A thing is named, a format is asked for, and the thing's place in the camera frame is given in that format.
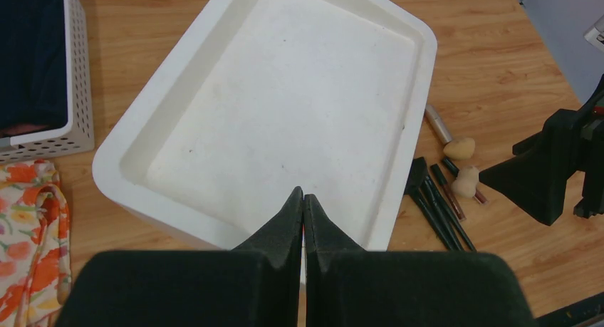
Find beige gourd makeup sponge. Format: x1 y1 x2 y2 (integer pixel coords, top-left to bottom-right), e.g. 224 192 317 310
451 166 479 199

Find black makeup brush long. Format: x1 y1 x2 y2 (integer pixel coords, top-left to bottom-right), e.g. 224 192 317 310
426 175 477 251

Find beige teardrop makeup sponge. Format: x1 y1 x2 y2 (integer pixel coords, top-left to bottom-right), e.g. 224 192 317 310
443 137 476 160

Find white perforated basket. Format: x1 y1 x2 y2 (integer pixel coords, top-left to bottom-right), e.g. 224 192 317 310
1 0 95 164

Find floral orange cloth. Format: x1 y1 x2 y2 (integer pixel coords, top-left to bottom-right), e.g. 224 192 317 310
1 160 72 326

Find brown lip liner pencil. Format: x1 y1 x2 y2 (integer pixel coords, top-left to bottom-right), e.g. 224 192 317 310
429 164 466 221

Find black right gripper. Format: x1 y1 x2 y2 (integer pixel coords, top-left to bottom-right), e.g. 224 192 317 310
479 80 603 226

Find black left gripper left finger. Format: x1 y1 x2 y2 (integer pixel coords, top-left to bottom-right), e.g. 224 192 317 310
56 187 303 326

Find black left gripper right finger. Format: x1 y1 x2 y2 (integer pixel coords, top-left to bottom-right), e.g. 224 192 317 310
303 194 536 326

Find black makeup brush thin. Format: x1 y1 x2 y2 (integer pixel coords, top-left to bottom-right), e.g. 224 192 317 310
422 175 464 251

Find dark blue cloth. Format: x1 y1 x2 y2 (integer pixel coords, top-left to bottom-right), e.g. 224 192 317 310
1 0 68 129

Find white drawer organizer box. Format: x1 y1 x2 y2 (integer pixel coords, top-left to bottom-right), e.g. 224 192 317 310
93 0 437 250

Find red lip gloss tube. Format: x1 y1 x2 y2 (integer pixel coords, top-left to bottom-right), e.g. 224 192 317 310
442 157 489 204

